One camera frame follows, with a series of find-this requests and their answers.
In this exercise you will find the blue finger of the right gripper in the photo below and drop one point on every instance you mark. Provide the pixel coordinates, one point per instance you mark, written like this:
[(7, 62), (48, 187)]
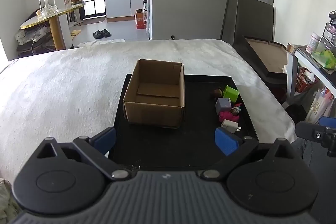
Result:
[(327, 121)]

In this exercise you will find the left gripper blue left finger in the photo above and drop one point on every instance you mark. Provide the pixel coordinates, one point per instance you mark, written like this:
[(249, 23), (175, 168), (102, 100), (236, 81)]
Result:
[(104, 141)]

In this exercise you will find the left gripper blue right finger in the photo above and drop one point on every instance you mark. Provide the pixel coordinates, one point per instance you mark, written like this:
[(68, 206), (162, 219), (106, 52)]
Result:
[(226, 141)]

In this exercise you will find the white charger plug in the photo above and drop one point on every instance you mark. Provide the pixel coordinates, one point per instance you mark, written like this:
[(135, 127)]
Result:
[(231, 126)]

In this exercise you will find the pink red toy figure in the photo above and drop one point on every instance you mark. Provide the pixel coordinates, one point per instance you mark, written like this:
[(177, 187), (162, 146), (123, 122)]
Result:
[(227, 115)]

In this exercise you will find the small red white figurine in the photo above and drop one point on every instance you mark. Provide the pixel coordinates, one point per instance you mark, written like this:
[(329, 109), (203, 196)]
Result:
[(236, 109)]

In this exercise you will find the grey purple cube toy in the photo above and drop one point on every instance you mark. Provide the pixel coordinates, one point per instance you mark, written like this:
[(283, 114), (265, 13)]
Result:
[(222, 105)]

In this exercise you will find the green hexagonal box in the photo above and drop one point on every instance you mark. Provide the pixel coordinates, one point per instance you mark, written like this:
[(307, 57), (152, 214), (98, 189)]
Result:
[(231, 93)]

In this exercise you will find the brown bear figurine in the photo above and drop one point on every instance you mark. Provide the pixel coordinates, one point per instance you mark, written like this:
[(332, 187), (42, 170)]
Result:
[(217, 93)]

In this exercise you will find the brown cardboard box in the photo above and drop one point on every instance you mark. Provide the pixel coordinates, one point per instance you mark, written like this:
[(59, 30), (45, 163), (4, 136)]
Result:
[(156, 93)]

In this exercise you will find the grey side shelf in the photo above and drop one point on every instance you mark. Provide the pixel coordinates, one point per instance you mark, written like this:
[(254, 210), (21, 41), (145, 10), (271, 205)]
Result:
[(298, 54)]

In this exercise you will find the white plush blanket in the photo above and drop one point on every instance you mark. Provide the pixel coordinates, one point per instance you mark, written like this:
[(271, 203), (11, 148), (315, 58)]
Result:
[(65, 94)]

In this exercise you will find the green plastic bag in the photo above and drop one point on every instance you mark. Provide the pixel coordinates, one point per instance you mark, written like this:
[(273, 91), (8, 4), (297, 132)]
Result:
[(324, 57)]

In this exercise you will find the white pill bottle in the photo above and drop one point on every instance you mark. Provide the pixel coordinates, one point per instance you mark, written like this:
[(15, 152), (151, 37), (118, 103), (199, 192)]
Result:
[(313, 43)]

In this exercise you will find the black framed cork tray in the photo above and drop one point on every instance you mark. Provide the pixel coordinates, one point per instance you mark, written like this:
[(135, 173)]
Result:
[(267, 58)]

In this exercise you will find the white floor mat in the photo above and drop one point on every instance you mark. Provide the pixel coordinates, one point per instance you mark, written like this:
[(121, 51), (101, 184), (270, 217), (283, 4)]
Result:
[(99, 42)]

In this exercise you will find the black slippers pair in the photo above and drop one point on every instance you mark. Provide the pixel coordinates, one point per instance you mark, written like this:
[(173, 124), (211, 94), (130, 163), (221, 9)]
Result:
[(101, 34)]

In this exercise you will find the yellow slippers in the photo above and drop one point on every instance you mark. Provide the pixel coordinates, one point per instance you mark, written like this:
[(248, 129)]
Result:
[(75, 32)]

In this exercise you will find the dark upholstered board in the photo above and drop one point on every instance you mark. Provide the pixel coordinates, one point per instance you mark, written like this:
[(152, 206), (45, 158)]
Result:
[(254, 19)]

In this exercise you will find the orange cardboard box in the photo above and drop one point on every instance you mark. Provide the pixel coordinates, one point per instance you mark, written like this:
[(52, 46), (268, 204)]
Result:
[(140, 21)]

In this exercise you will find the gold round side table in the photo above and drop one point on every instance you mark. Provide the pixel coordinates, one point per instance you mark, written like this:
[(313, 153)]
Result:
[(54, 24)]

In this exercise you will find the glass jar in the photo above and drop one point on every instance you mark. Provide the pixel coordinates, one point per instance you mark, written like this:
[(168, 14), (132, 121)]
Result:
[(48, 7)]

